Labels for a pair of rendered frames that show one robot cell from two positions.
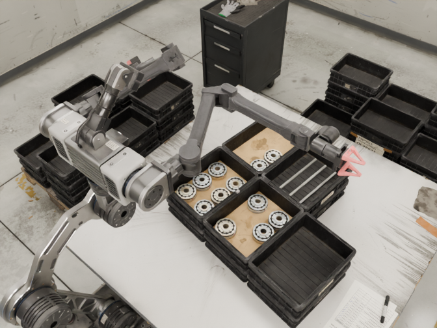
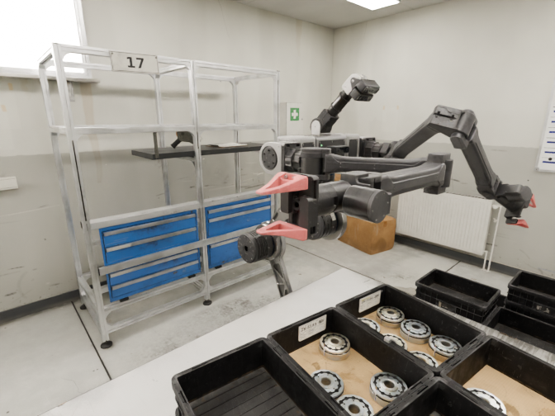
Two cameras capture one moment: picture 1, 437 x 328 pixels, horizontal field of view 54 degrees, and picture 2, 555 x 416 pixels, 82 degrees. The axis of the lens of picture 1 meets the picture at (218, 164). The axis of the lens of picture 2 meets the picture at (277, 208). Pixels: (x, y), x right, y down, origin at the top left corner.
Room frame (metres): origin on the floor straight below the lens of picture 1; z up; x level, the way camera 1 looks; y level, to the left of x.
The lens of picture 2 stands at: (1.07, -0.98, 1.60)
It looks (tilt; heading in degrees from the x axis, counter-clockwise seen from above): 16 degrees down; 98
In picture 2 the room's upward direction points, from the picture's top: straight up
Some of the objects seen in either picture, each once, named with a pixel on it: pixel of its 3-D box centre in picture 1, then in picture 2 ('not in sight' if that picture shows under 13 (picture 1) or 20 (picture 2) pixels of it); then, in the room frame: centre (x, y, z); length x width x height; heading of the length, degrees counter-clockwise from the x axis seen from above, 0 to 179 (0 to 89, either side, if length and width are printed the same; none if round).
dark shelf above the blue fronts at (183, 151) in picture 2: not in sight; (210, 150); (0.11, 1.80, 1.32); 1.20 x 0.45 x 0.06; 49
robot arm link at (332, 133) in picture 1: (317, 137); (362, 200); (1.16, -0.38, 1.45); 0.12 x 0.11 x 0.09; 48
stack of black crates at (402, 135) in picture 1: (378, 142); not in sight; (2.18, -1.17, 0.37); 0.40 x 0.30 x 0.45; 49
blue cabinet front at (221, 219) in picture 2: not in sight; (241, 229); (0.38, 1.76, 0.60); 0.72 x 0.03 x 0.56; 49
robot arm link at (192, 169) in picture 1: (187, 163); (309, 164); (1.04, 0.11, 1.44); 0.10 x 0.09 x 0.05; 139
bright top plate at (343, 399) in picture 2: (279, 218); (353, 411); (1.19, -0.29, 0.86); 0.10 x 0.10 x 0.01
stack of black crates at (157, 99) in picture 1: (164, 110); not in sight; (2.55, 0.42, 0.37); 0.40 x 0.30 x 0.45; 139
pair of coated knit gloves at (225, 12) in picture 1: (228, 7); not in sight; (3.20, -0.10, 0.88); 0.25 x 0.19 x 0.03; 139
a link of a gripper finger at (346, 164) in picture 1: (350, 166); (281, 219); (1.01, -0.48, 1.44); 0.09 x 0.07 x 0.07; 48
